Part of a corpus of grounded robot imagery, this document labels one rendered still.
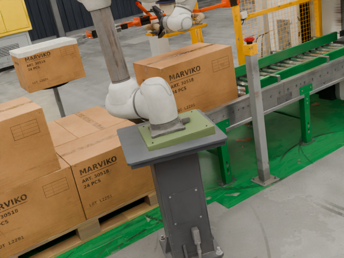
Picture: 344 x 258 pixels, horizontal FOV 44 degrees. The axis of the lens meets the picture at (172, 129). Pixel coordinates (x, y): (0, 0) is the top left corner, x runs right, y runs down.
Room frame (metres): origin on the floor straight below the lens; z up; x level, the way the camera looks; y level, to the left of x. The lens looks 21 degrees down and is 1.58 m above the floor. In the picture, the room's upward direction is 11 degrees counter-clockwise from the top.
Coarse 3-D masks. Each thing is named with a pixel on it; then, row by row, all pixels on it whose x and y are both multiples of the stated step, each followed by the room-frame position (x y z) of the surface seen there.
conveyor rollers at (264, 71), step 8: (320, 48) 3.95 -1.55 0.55; (328, 48) 3.95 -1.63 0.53; (336, 48) 3.87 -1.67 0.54; (296, 56) 3.85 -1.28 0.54; (304, 56) 3.78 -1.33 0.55; (312, 56) 3.79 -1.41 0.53; (272, 64) 3.75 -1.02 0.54; (280, 64) 3.68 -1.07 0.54; (288, 64) 3.60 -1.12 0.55; (264, 72) 3.59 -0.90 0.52; (272, 72) 3.51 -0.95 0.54; (240, 80) 3.48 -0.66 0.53; (240, 88) 3.22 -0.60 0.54; (240, 96) 3.07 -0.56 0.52
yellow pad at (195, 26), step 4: (192, 24) 2.96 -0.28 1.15; (196, 24) 2.98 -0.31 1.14; (200, 24) 2.97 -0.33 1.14; (204, 24) 2.97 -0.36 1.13; (192, 28) 2.92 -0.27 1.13; (196, 28) 2.93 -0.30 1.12; (172, 32) 2.85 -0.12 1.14; (176, 32) 2.85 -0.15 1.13; (180, 32) 2.87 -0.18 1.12; (184, 32) 2.88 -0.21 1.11; (164, 36) 2.84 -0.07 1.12; (168, 36) 2.82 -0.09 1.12
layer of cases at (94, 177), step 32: (64, 128) 3.08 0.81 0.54; (96, 128) 2.92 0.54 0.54; (64, 160) 2.46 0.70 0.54; (96, 160) 2.43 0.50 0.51; (32, 192) 2.23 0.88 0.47; (64, 192) 2.31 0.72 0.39; (96, 192) 2.40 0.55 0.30; (128, 192) 2.50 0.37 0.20; (0, 224) 2.12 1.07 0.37; (32, 224) 2.20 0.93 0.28; (64, 224) 2.28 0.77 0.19; (0, 256) 2.09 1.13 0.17
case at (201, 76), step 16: (192, 48) 3.13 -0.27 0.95; (208, 48) 3.02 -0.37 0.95; (224, 48) 2.93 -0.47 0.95; (144, 64) 2.89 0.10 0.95; (160, 64) 2.79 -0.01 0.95; (176, 64) 2.74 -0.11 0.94; (192, 64) 2.80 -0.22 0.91; (208, 64) 2.86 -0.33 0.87; (224, 64) 2.93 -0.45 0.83; (144, 80) 2.91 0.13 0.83; (176, 80) 2.73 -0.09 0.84; (192, 80) 2.79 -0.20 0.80; (208, 80) 2.85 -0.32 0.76; (224, 80) 2.92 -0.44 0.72; (176, 96) 2.72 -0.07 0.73; (192, 96) 2.78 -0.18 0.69; (208, 96) 2.84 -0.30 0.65; (224, 96) 2.91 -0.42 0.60
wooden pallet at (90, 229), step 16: (112, 208) 2.44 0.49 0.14; (144, 208) 2.56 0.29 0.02; (80, 224) 2.33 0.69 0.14; (96, 224) 2.37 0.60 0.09; (112, 224) 2.44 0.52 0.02; (48, 240) 2.23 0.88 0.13; (64, 240) 2.36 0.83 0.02; (80, 240) 2.33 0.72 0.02; (16, 256) 2.13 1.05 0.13; (32, 256) 2.25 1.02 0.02; (48, 256) 2.22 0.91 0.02
